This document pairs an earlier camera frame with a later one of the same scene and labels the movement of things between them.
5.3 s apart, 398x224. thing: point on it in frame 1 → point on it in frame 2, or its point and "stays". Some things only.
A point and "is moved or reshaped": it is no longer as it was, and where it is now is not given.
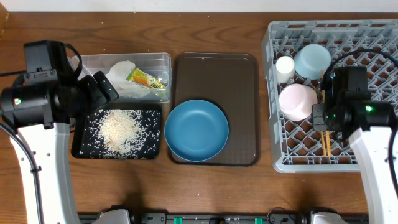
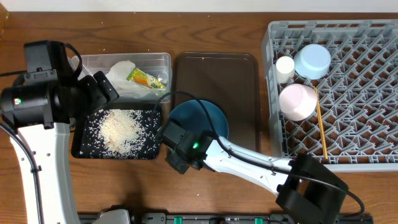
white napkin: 117,75 stays
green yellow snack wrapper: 138,76 stays
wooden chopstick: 327,132 → 321,119
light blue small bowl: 311,61 stays
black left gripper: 99,98 stays
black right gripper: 318,123 → 172,160
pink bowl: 296,101 stays
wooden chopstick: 321,132 is moved or reshaped
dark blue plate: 196,130 stays
